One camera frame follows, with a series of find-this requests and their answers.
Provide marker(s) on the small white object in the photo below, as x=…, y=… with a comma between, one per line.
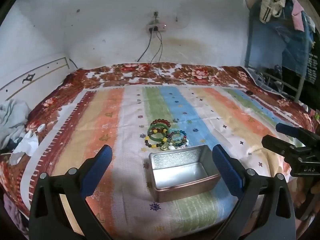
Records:
x=41, y=128

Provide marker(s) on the beige hanging garment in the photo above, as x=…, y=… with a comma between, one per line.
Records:
x=268, y=7

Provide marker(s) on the blue denim garment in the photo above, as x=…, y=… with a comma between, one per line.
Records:
x=292, y=45

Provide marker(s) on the white headboard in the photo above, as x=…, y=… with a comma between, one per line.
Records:
x=30, y=75

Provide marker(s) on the green jade bangle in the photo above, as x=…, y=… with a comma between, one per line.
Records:
x=159, y=138
x=157, y=129

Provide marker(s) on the silver metal tin box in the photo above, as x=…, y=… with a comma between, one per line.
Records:
x=180, y=177

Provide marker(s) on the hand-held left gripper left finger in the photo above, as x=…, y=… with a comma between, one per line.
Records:
x=98, y=170

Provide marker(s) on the striped pastel blanket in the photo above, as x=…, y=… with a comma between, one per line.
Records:
x=212, y=110

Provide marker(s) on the white crumpled paper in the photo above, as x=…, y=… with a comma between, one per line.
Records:
x=26, y=143

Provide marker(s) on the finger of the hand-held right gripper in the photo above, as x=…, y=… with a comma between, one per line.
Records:
x=277, y=143
x=285, y=129

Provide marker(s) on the orange leaf-print cloth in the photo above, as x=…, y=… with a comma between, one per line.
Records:
x=301, y=195

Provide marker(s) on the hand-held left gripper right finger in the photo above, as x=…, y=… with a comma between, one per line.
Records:
x=226, y=172

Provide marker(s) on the red floral bedsheet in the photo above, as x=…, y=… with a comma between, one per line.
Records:
x=140, y=71

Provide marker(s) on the wall power socket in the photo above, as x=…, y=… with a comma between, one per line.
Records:
x=156, y=26

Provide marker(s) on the pink hanging cloth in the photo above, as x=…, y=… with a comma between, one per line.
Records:
x=297, y=15

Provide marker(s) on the black printed garment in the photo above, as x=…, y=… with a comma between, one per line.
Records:
x=313, y=67

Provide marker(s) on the grey crumpled clothes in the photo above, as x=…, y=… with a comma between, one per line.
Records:
x=12, y=120

